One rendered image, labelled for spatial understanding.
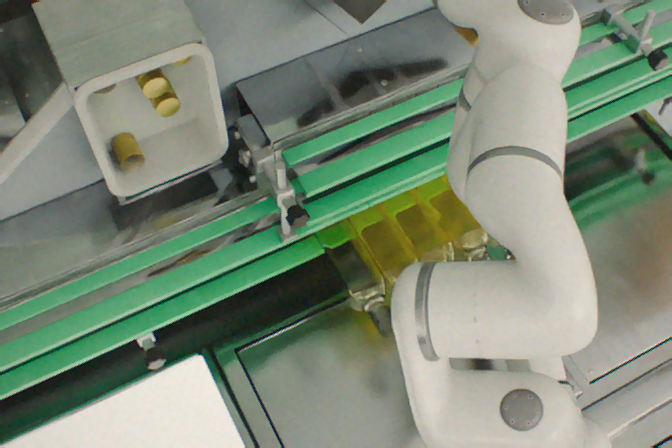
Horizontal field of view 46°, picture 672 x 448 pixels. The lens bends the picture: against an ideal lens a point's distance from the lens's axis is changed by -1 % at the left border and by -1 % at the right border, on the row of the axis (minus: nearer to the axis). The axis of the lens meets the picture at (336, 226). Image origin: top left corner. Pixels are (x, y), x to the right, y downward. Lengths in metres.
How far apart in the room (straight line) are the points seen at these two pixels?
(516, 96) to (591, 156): 0.82
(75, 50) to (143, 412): 0.54
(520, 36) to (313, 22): 0.43
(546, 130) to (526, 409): 0.24
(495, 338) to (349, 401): 0.57
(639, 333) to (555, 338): 0.72
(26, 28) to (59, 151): 0.68
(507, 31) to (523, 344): 0.31
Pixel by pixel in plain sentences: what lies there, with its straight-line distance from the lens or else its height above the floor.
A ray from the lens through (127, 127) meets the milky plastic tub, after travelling 1.13.
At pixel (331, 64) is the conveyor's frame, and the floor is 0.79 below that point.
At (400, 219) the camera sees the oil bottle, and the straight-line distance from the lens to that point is 1.17.
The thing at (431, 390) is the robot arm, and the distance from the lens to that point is 0.72.
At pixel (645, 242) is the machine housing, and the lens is 1.47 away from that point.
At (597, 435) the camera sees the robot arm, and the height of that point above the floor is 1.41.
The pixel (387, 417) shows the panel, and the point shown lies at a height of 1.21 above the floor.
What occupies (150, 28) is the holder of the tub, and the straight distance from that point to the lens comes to 1.00.
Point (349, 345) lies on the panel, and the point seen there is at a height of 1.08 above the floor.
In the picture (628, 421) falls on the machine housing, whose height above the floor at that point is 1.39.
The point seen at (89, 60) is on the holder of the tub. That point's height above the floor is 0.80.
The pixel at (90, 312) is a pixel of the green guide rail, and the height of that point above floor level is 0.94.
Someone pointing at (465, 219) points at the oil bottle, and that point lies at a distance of 1.18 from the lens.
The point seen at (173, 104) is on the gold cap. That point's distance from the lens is 1.06.
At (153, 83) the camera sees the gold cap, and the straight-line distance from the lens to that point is 1.02.
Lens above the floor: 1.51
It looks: 28 degrees down
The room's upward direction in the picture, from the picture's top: 148 degrees clockwise
